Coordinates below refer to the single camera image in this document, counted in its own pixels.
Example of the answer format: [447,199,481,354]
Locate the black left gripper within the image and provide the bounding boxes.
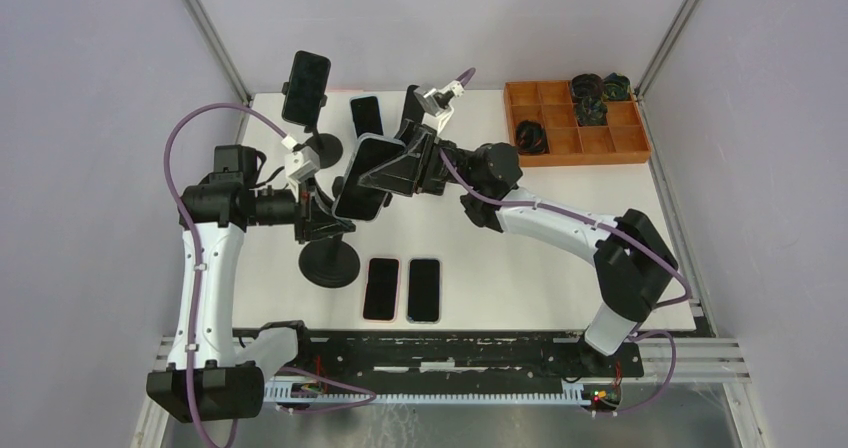
[247,173,355,244]

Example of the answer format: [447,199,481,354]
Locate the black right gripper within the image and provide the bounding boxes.
[350,121,479,199]

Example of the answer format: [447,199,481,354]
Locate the black phone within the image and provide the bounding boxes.
[396,84,425,139]
[281,50,331,128]
[332,133,405,222]

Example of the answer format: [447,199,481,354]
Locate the tall black phone stand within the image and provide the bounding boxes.
[297,176,362,291]
[281,82,343,168]

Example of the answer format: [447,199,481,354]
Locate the clear case phone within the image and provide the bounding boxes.
[407,258,441,323]

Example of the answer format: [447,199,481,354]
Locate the pink case phone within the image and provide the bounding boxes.
[362,258,400,322]

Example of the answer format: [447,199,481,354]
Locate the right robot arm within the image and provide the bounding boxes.
[345,121,687,376]

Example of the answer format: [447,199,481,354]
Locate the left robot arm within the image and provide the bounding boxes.
[146,145,334,423]

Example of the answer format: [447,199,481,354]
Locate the black phone on round stand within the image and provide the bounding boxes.
[396,84,425,139]

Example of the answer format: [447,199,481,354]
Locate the white case phone lying flat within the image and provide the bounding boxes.
[349,95,384,138]

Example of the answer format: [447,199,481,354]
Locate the black phone on tall stand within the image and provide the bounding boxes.
[281,50,331,128]

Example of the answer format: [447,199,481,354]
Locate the wooden compartment tray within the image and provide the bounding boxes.
[503,80,652,168]

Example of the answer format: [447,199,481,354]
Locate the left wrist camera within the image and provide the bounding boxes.
[281,136,321,184]

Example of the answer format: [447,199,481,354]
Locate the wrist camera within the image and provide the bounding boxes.
[281,136,321,184]
[415,80,465,132]

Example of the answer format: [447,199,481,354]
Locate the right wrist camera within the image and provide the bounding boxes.
[415,80,465,132]

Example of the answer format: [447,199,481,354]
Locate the black cable coil front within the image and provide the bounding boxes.
[515,119,550,155]

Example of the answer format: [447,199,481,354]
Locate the black mounting base plate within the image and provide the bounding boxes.
[288,329,645,395]

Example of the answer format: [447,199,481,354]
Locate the white slotted cable duct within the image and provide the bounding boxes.
[262,378,619,410]

